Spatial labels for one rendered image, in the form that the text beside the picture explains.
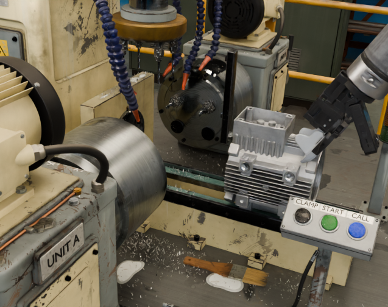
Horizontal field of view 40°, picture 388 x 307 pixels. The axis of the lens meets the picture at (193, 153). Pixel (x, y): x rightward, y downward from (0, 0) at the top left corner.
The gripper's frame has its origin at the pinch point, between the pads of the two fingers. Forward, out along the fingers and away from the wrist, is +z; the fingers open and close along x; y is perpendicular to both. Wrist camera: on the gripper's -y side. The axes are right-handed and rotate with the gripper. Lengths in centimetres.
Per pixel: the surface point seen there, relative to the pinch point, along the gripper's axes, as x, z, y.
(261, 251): 1.3, 26.4, -6.8
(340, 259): 1.2, 13.6, -20.5
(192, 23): -308, 125, 118
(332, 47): -312, 68, 14
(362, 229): 19.0, -5.7, -13.6
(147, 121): -17, 31, 38
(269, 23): -83, 9, 35
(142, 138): 17.6, 11.5, 29.4
